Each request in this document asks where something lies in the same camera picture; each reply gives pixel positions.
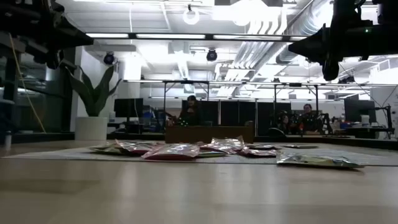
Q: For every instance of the black office partition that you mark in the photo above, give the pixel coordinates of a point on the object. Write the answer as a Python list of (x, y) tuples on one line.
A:
[(239, 115)]

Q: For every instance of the person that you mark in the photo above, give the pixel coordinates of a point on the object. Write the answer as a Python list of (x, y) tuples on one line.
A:
[(190, 113), (308, 118)]

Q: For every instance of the black hanging camera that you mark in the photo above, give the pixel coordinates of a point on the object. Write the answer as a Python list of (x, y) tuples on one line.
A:
[(211, 55), (109, 58)]

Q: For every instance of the grey woven placemat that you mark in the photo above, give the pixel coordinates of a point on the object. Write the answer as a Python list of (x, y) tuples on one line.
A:
[(77, 155)]

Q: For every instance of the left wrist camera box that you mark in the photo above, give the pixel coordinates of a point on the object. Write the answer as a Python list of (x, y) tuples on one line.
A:
[(53, 60)]

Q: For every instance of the green tea bag packet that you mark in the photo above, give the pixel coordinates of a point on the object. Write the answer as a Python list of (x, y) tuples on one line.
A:
[(320, 160), (102, 150), (300, 146), (214, 154)]

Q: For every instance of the snake plant in white pot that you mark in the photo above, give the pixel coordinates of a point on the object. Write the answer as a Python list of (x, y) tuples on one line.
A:
[(90, 128)]

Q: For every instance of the long LED light bar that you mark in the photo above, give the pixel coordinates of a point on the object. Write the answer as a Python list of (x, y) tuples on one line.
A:
[(171, 36)]

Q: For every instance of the wooden three-compartment box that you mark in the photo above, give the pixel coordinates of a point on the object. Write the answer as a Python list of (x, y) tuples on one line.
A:
[(202, 135)]

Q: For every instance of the black computer monitor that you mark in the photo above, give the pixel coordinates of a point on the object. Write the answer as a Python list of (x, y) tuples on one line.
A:
[(129, 108), (357, 110)]

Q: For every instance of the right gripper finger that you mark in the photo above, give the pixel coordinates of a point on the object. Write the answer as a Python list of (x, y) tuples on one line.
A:
[(320, 39), (318, 53)]

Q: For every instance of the black metal rack frame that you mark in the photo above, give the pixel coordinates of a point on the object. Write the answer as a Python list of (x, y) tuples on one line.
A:
[(295, 84), (186, 81)]

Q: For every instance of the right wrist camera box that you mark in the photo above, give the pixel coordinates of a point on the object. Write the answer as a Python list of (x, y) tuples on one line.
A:
[(330, 71)]

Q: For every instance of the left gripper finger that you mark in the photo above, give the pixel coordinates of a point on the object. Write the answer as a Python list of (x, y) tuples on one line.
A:
[(70, 29), (71, 42)]

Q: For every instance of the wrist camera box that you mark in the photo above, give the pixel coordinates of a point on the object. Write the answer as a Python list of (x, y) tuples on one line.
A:
[(330, 71), (53, 60)]

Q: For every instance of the white cup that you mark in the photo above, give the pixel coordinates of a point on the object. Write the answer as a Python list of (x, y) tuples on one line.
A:
[(365, 119)]

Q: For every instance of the white cylinder foot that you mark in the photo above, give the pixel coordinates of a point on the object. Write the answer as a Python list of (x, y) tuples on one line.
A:
[(8, 140)]

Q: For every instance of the red tea bag packet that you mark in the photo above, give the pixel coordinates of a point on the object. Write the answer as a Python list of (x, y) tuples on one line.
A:
[(258, 152), (171, 153), (135, 149)]

